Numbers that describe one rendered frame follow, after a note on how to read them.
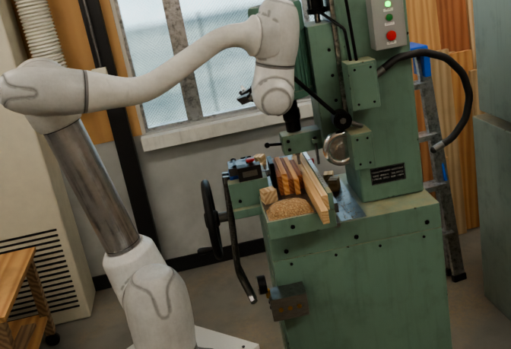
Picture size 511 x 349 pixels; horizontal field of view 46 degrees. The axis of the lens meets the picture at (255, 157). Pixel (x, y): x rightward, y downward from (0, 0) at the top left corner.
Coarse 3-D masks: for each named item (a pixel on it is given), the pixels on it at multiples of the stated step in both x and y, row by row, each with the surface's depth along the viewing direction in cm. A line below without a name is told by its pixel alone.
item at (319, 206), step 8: (296, 160) 219; (304, 176) 202; (304, 184) 200; (312, 184) 194; (312, 192) 187; (312, 200) 188; (320, 200) 180; (320, 208) 175; (320, 216) 176; (328, 216) 173
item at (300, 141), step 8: (304, 128) 209; (312, 128) 207; (280, 136) 209; (288, 136) 205; (296, 136) 205; (304, 136) 205; (312, 136) 206; (320, 136) 206; (288, 144) 206; (296, 144) 206; (304, 144) 206; (312, 144) 206; (320, 144) 207; (288, 152) 206; (296, 152) 207
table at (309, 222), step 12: (288, 156) 238; (264, 204) 196; (312, 204) 189; (240, 216) 203; (264, 216) 192; (300, 216) 182; (312, 216) 182; (276, 228) 182; (288, 228) 183; (300, 228) 183; (312, 228) 184; (324, 228) 184
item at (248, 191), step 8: (264, 176) 203; (232, 184) 201; (240, 184) 202; (248, 184) 202; (256, 184) 202; (264, 184) 202; (232, 192) 202; (240, 192) 202; (248, 192) 203; (256, 192) 203; (232, 200) 203; (240, 200) 203; (248, 200) 203; (256, 200) 204
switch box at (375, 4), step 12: (372, 0) 181; (384, 0) 181; (396, 0) 181; (372, 12) 182; (384, 12) 182; (396, 12) 182; (372, 24) 184; (384, 24) 183; (396, 24) 184; (372, 36) 187; (384, 36) 184; (396, 36) 185; (372, 48) 189; (384, 48) 185
